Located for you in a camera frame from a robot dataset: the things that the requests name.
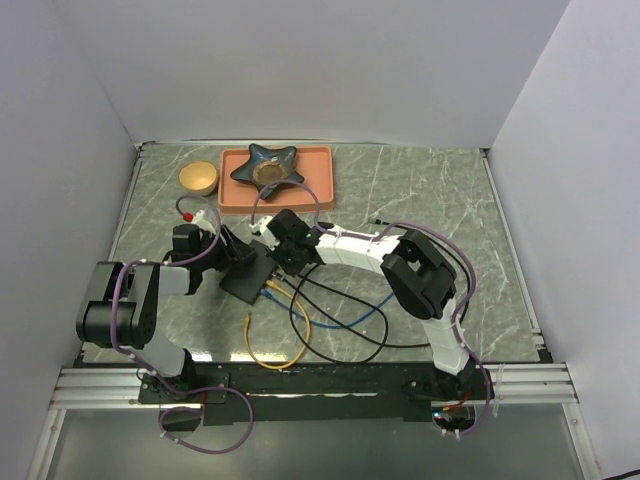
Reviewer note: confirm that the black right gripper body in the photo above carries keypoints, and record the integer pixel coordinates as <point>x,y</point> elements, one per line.
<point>286,259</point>

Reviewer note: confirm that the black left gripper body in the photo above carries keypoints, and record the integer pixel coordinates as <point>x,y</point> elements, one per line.
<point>219,256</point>

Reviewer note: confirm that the black network switch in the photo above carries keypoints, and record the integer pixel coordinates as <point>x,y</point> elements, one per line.
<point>246,280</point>

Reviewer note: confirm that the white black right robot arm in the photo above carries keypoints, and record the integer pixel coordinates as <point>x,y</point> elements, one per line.
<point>421,279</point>

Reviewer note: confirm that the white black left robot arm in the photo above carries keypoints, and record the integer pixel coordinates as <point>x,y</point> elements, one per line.
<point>120,306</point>

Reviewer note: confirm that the yellow wooden bowl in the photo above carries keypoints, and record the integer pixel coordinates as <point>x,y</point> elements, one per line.
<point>199,177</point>

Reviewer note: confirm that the blue star-shaped dish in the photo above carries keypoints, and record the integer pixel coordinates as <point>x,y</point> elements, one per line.
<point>268,168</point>

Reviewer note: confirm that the salmon pink tray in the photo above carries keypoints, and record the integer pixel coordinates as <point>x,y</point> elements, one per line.
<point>314,163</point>

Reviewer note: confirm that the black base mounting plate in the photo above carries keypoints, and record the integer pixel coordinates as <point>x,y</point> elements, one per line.
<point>231,392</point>

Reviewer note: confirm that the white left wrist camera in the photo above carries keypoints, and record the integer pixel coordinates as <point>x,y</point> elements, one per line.
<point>204,219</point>

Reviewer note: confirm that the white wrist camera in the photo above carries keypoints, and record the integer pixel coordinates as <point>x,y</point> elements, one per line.
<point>204,219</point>
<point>260,229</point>

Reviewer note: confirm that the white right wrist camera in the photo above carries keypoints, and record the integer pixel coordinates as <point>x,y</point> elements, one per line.
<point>260,229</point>

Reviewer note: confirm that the aluminium frame rail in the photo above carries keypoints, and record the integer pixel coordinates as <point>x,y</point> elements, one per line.
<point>118,388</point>

